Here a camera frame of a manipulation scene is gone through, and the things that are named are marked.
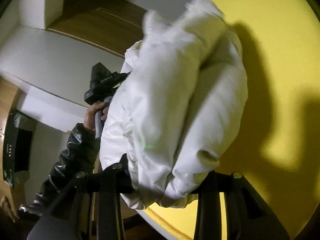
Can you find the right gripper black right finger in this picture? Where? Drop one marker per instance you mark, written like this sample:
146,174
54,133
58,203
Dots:
248,216

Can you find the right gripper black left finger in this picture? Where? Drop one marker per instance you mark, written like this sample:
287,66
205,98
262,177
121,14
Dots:
109,184

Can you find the white puffer jacket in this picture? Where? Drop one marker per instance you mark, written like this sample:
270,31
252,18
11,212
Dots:
179,108

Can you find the black leather sleeve forearm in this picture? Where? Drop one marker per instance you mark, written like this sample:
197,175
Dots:
79,156

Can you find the person's left hand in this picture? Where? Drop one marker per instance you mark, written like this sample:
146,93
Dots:
89,120

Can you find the brown wooden door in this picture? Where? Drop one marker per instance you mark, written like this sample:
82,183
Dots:
111,25

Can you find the yellow table cloth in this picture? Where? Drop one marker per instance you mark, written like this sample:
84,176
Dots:
277,148

